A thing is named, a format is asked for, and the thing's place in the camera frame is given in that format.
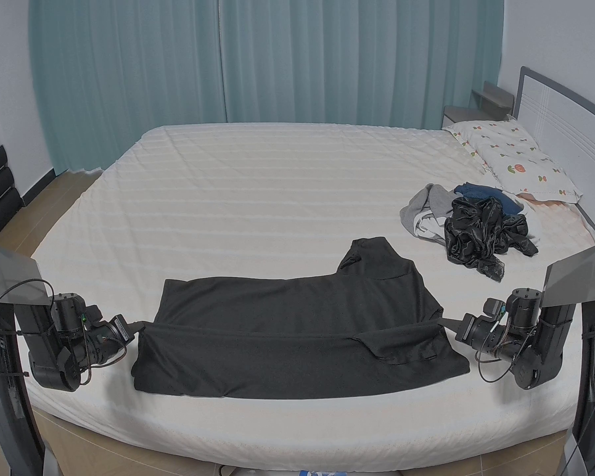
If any bed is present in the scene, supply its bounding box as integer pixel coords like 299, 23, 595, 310
0, 66, 595, 470

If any grey bedside table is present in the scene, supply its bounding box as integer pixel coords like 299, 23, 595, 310
444, 81, 515, 127

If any white printed pillow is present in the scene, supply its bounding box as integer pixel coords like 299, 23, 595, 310
441, 119, 583, 202

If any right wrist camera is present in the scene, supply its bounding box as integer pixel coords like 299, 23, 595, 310
483, 298, 506, 323

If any black cable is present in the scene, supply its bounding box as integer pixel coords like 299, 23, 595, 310
77, 345, 130, 385
476, 350, 521, 383
0, 278, 56, 338

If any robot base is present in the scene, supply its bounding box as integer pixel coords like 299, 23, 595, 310
218, 464, 350, 476

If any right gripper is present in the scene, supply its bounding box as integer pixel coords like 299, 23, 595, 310
454, 313, 493, 353

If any pile of clothes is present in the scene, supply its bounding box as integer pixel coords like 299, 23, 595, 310
399, 181, 541, 281

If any blue-green curtain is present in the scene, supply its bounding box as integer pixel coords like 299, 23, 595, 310
218, 0, 506, 129
27, 0, 229, 172

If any black T-shirt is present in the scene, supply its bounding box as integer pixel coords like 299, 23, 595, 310
130, 236, 472, 399

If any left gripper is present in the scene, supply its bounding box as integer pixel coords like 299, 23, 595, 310
104, 314, 140, 350

